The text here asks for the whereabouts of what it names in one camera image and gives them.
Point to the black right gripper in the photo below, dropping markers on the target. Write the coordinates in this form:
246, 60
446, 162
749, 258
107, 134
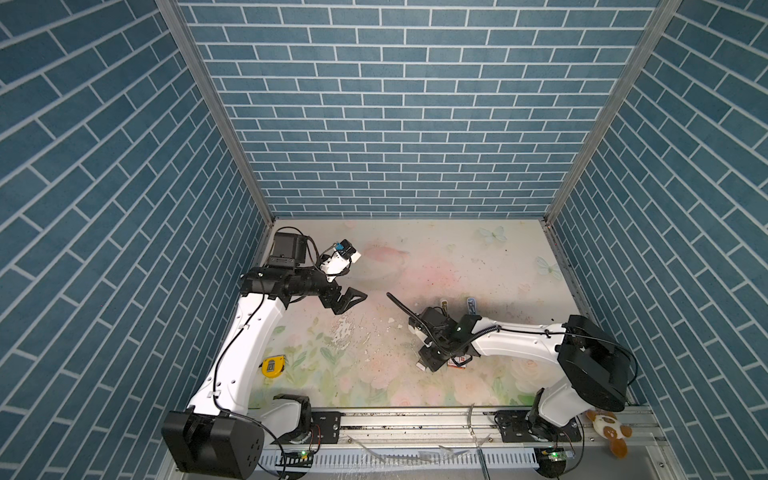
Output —
425, 360

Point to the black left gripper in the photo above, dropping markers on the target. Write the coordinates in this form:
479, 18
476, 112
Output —
329, 300

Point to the red white staple box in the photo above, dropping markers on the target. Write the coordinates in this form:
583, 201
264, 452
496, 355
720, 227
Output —
460, 362

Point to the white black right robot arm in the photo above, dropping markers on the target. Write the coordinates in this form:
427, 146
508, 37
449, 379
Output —
594, 370

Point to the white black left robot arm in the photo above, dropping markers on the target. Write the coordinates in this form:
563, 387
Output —
214, 434

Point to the yellow tape measure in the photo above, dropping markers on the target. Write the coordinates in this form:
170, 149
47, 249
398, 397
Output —
274, 366

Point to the green circuit board right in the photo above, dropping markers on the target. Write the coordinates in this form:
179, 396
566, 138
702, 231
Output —
552, 462

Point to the green circuit board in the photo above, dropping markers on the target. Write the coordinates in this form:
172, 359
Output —
552, 462
295, 460

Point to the green circuit board left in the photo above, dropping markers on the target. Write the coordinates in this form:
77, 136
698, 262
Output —
295, 460

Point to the brown white plush toy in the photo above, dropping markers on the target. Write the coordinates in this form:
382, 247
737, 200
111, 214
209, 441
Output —
608, 426

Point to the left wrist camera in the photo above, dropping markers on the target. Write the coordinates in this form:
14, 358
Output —
338, 259

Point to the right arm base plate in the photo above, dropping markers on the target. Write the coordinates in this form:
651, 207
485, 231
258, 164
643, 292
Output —
519, 425

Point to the aluminium front rail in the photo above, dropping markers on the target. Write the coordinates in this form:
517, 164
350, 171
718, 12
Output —
435, 426

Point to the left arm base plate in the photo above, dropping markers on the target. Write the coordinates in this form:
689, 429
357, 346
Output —
320, 427

